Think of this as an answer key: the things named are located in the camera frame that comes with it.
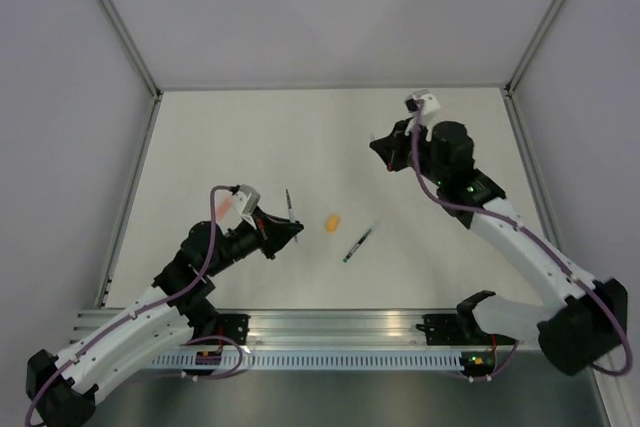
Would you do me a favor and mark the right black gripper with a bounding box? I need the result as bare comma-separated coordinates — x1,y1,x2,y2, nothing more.
372,118,447,187

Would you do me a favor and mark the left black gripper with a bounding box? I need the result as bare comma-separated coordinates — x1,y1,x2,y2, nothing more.
207,207,303,277

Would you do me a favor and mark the grey purple pen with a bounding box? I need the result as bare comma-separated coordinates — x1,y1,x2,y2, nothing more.
285,189,299,244

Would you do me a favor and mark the green pen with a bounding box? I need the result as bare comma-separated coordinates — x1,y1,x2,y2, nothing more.
342,227,374,263

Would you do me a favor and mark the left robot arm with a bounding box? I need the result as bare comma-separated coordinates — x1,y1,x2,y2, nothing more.
25,209,304,426

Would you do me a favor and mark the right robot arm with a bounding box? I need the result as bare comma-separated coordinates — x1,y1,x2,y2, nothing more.
369,119,633,376

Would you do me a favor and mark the orange pen cap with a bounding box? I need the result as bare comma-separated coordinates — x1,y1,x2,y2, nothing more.
325,215,341,233

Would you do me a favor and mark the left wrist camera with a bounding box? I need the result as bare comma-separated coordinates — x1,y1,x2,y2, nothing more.
231,184,261,222

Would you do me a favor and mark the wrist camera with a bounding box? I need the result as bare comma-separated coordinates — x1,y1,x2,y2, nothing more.
231,184,261,222
404,89,441,125

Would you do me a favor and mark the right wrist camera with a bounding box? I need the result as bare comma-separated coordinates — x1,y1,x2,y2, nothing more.
404,89,441,125

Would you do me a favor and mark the aluminium mounting rail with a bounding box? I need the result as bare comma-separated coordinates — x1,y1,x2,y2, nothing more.
74,309,614,351

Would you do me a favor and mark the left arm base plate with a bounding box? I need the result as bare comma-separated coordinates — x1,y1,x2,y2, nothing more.
214,313,250,346

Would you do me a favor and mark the white slotted cable duct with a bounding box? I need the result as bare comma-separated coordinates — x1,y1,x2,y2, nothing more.
145,347,463,372

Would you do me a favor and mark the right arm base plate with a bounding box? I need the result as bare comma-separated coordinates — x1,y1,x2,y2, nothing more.
415,313,515,347

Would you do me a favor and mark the right aluminium frame post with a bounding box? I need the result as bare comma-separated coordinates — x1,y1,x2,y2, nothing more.
501,0,568,251

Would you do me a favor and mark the aluminium frame post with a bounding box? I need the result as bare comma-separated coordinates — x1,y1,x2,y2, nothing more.
501,0,568,251
94,0,163,309

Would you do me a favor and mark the left aluminium frame post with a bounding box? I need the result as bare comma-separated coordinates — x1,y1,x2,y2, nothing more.
94,0,163,309

